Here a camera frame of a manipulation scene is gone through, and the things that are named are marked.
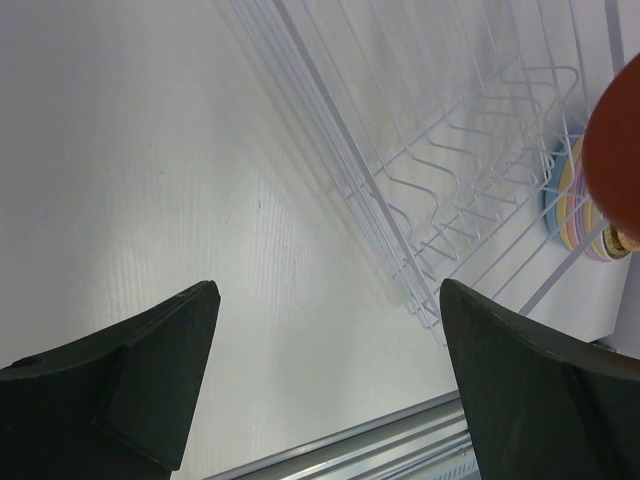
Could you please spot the blue plate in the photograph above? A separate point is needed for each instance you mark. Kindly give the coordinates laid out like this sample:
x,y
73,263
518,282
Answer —
x,y
551,191

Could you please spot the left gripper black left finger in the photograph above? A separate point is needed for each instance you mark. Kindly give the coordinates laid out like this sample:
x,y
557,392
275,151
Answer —
x,y
116,404

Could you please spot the olive gold plate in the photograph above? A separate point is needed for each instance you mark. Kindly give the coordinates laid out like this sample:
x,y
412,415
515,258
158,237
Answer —
x,y
613,247

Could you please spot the white plate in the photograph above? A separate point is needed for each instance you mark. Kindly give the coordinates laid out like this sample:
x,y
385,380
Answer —
x,y
599,248

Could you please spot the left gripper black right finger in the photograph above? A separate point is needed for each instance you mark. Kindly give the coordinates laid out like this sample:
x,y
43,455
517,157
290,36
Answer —
x,y
539,404

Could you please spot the clear wire dish rack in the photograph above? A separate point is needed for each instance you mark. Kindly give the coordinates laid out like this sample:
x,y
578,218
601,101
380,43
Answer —
x,y
439,122

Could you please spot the purple plate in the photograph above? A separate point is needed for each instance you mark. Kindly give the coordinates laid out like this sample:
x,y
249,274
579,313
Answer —
x,y
580,190

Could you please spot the orange brown plate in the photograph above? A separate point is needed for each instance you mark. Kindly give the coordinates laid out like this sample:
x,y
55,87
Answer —
x,y
624,242

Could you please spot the dark red plate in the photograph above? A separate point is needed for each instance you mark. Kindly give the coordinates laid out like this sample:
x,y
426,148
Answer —
x,y
610,152

